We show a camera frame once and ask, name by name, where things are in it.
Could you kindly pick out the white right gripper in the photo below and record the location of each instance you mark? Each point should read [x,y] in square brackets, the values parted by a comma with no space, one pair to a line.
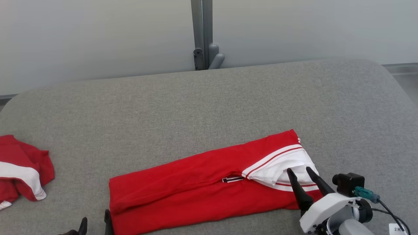
[326,209]

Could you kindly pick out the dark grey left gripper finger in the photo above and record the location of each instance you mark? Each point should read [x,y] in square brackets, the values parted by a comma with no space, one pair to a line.
[83,227]
[108,225]

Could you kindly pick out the red number 23 basketball jersey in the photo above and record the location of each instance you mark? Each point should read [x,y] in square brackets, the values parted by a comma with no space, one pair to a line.
[196,195]

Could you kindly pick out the red white sports shorts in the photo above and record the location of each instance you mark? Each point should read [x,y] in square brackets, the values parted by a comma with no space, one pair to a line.
[19,156]

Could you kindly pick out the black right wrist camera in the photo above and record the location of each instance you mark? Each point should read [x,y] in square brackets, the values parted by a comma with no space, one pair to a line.
[349,184]

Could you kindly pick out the teal right camera connector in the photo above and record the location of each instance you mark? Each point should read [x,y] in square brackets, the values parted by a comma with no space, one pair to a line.
[367,194]

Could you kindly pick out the grey rounded post foot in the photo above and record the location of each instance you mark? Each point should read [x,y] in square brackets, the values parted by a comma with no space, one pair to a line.
[216,58]

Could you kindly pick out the dark post base bracket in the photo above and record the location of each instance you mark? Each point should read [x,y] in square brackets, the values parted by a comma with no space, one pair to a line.
[198,60]

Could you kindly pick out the grey metal partition post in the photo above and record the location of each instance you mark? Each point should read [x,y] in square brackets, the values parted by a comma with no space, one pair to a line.
[202,23]

